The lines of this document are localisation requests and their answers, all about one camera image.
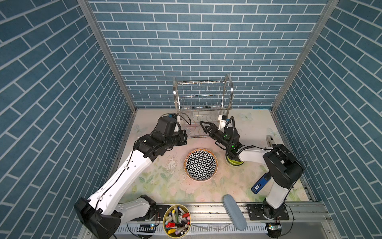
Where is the grey blue oval case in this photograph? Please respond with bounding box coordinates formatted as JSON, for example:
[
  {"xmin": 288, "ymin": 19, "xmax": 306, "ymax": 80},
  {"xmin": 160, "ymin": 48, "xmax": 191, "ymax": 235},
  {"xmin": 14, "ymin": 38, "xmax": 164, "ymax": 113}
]
[{"xmin": 222, "ymin": 194, "xmax": 247, "ymax": 231}]

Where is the steel two-tier dish rack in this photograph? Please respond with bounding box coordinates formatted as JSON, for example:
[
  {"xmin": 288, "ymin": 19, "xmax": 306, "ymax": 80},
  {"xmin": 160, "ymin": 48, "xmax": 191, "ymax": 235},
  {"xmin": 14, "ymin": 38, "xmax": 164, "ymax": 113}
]
[{"xmin": 173, "ymin": 75, "xmax": 234, "ymax": 138}]

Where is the lime green small bowl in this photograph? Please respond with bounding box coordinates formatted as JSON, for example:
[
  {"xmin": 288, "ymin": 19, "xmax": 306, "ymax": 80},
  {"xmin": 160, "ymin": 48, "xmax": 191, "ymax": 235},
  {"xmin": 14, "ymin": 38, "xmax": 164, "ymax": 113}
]
[{"xmin": 225, "ymin": 154, "xmax": 244, "ymax": 167}]

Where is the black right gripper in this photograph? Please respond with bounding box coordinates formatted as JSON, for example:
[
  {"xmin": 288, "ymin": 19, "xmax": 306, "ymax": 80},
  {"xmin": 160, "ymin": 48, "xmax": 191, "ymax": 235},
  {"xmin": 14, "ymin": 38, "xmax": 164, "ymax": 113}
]
[{"xmin": 201, "ymin": 121, "xmax": 232, "ymax": 151}]

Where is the aluminium corner frame post left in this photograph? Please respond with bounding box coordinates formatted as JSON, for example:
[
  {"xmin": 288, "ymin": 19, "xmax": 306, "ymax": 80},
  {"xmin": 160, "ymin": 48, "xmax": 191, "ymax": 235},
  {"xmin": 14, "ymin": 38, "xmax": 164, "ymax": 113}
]
[{"xmin": 78, "ymin": 0, "xmax": 136, "ymax": 114}]

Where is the blue card device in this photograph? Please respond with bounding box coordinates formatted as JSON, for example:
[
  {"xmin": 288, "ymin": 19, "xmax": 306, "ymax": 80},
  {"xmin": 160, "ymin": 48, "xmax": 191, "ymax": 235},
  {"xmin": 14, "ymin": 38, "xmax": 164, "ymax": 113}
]
[{"xmin": 251, "ymin": 172, "xmax": 272, "ymax": 194}]

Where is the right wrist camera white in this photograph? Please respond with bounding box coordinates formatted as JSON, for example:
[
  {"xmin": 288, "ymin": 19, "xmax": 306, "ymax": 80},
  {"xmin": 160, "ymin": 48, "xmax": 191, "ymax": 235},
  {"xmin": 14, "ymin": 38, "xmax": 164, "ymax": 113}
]
[{"xmin": 218, "ymin": 115, "xmax": 228, "ymax": 130}]

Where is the aluminium front rail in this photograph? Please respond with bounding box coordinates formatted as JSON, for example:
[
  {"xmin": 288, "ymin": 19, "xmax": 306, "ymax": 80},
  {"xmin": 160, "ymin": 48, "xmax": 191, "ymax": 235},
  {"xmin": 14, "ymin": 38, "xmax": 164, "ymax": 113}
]
[{"xmin": 132, "ymin": 202, "xmax": 330, "ymax": 238}]

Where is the white patterned large bowl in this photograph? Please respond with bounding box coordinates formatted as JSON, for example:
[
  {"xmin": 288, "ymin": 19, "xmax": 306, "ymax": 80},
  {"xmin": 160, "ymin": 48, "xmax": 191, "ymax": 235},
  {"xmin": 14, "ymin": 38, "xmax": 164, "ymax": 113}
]
[{"xmin": 184, "ymin": 148, "xmax": 218, "ymax": 182}]

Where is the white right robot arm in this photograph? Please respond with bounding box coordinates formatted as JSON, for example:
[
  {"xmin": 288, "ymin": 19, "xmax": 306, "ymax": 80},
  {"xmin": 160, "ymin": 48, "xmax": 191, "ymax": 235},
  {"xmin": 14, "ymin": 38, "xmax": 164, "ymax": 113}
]
[{"xmin": 200, "ymin": 117, "xmax": 306, "ymax": 218}]

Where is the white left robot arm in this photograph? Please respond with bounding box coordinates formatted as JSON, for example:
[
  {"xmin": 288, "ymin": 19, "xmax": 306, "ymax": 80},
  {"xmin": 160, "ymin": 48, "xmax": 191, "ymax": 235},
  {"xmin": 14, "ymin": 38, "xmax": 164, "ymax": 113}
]
[{"xmin": 74, "ymin": 113, "xmax": 187, "ymax": 239}]

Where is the aluminium corner frame post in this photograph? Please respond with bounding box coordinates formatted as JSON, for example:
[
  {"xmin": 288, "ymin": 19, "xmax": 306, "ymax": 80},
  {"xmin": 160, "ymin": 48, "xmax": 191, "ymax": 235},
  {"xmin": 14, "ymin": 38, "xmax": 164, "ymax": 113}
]
[
  {"xmin": 78, "ymin": 0, "xmax": 136, "ymax": 114},
  {"xmin": 271, "ymin": 0, "xmax": 339, "ymax": 114}
]

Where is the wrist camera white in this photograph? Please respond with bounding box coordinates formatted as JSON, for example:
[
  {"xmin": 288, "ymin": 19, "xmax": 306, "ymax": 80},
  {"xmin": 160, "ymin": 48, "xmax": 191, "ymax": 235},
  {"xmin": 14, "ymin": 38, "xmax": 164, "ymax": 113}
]
[
  {"xmin": 218, "ymin": 115, "xmax": 228, "ymax": 130},
  {"xmin": 168, "ymin": 113, "xmax": 177, "ymax": 119}
]

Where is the yellow tin pen holder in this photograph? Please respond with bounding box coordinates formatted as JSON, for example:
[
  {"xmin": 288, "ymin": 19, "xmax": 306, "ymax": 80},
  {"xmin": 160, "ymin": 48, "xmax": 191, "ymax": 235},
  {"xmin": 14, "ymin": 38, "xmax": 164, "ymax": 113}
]
[{"xmin": 163, "ymin": 205, "xmax": 191, "ymax": 239}]

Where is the aluminium corner frame post right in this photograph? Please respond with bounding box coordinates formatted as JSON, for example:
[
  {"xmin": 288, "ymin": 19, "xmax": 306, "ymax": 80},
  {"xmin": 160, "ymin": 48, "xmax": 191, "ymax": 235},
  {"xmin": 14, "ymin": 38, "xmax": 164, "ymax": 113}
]
[{"xmin": 271, "ymin": 0, "xmax": 339, "ymax": 114}]

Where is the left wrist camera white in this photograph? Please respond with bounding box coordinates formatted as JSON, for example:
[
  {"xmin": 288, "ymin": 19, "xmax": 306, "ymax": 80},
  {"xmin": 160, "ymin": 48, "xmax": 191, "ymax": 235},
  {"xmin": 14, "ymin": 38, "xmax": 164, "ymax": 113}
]
[{"xmin": 168, "ymin": 113, "xmax": 177, "ymax": 119}]

